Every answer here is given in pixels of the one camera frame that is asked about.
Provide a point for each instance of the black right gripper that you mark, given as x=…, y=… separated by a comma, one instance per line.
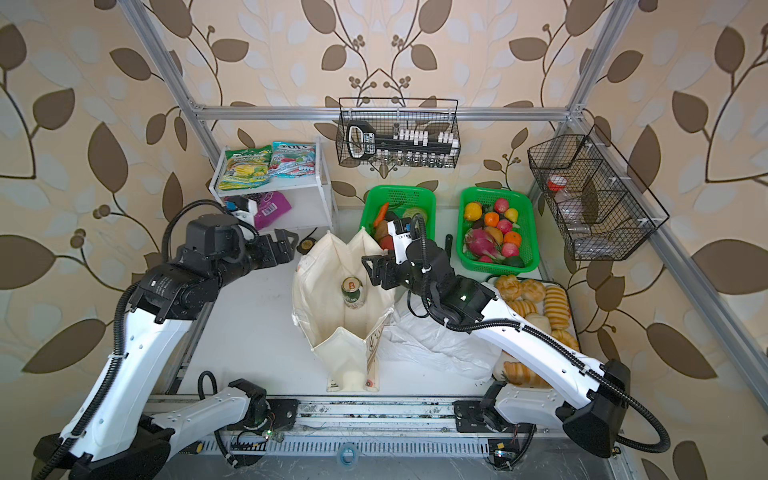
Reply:
x=381, y=264

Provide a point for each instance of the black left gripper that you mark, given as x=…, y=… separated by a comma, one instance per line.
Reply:
x=285, y=251

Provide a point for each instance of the green white drink can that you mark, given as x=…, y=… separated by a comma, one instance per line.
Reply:
x=353, y=292

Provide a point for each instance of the purple snack bag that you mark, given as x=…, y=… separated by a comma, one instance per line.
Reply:
x=266, y=208

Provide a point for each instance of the cream floral tote bag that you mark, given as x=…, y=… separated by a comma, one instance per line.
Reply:
x=344, y=340

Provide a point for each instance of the teal fruit candy bag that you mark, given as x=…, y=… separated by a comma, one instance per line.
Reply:
x=292, y=160

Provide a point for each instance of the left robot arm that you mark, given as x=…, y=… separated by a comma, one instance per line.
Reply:
x=110, y=437

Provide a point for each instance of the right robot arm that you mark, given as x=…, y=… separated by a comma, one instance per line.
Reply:
x=597, y=411

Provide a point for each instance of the black yellow tape measure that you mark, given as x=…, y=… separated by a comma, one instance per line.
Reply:
x=307, y=243

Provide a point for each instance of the white shelf rack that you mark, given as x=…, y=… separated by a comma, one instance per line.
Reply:
x=310, y=197

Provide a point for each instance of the orange carrot upper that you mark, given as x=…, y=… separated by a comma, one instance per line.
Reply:
x=381, y=216

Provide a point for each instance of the green cabbage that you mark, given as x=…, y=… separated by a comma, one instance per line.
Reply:
x=413, y=212

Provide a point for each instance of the green vegetable basket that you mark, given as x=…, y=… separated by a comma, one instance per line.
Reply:
x=399, y=200

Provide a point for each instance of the white plastic bag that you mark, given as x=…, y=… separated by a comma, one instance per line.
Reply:
x=410, y=338

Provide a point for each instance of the yellow green apple tea bag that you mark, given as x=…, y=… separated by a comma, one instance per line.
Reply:
x=245, y=168

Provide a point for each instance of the pink dragon fruit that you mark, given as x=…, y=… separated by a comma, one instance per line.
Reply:
x=483, y=246

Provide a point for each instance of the yellow lemon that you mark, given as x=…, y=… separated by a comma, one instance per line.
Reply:
x=473, y=211

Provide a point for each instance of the orange fruit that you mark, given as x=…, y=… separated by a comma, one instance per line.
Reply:
x=491, y=219

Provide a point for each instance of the bread tray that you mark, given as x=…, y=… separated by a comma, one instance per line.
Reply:
x=544, y=305

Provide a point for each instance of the green fruit basket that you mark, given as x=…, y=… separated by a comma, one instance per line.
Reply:
x=515, y=232

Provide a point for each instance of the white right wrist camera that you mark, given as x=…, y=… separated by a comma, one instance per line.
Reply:
x=403, y=231

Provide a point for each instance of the black wire basket back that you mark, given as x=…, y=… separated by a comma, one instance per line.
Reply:
x=394, y=132

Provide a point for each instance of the black wire basket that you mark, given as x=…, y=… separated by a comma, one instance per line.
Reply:
x=602, y=205
x=394, y=132

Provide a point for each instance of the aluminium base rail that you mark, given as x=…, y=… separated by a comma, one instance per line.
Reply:
x=442, y=427

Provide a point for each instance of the glazed ring bread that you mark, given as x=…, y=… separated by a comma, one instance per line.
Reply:
x=564, y=337

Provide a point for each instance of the black wire basket right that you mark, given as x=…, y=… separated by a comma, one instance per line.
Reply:
x=602, y=205

